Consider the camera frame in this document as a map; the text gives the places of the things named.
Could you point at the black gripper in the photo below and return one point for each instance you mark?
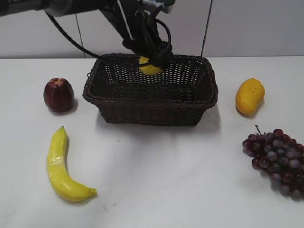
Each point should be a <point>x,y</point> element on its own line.
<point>145,40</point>

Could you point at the yellow lemon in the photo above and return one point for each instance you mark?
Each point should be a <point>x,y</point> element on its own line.
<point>148,70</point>

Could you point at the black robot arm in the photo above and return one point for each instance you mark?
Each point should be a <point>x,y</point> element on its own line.
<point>118,13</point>

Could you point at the dark brown wicker basket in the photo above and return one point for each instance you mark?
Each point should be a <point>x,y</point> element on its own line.
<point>179,96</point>

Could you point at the orange yellow mango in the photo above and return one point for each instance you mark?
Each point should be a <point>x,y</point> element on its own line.
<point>249,96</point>

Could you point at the dark red apple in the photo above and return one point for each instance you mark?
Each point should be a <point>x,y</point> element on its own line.
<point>58,95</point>

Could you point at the purple grape bunch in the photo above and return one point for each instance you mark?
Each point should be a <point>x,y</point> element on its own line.
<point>280,158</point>

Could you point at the yellow banana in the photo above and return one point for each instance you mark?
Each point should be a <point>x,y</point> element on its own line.
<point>59,178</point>

